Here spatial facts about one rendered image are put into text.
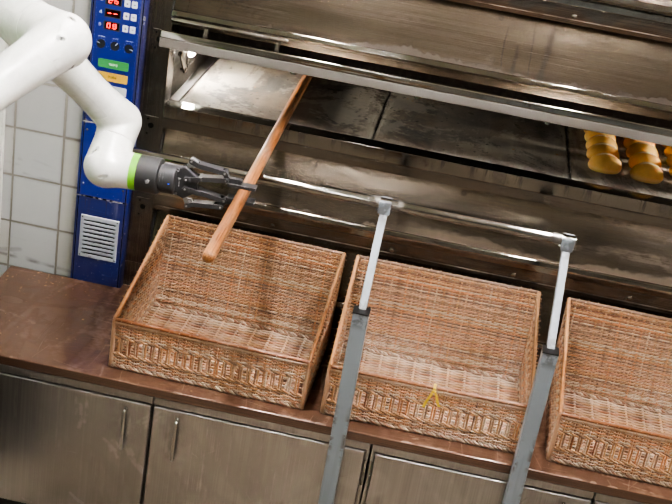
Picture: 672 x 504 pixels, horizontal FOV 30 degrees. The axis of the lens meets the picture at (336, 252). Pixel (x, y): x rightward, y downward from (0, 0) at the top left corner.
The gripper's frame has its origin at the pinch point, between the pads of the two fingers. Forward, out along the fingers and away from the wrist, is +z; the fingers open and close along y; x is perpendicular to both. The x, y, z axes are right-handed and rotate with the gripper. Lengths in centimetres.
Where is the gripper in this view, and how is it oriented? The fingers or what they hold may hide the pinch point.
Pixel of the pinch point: (242, 192)
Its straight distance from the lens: 310.5
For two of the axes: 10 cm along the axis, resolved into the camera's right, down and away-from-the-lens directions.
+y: -1.6, 9.0, 4.1
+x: -1.3, 4.0, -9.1
